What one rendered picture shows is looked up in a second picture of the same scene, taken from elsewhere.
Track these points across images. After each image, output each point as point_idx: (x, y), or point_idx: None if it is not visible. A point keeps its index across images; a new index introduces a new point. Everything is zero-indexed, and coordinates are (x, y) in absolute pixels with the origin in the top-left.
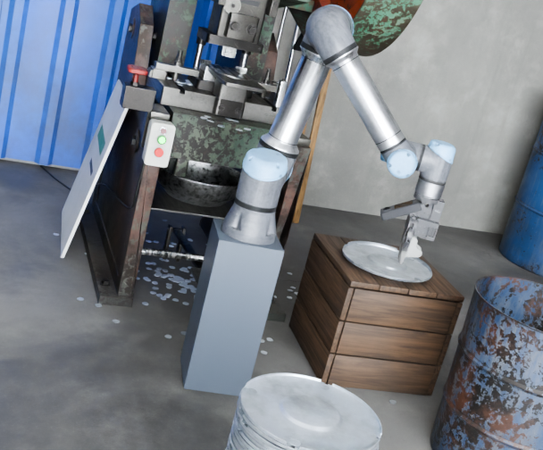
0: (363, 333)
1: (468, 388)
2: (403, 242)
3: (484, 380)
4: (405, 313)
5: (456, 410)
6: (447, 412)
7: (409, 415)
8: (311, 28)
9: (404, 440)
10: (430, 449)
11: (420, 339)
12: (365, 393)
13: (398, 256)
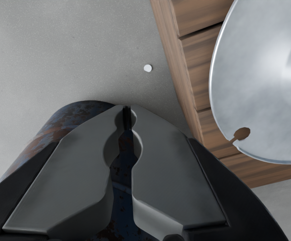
0: (161, 19)
1: (19, 158)
2: (86, 168)
3: None
4: (185, 93)
5: (39, 135)
6: (56, 124)
7: (129, 83)
8: None
9: (76, 76)
10: (78, 100)
11: (185, 109)
12: (152, 37)
13: (107, 109)
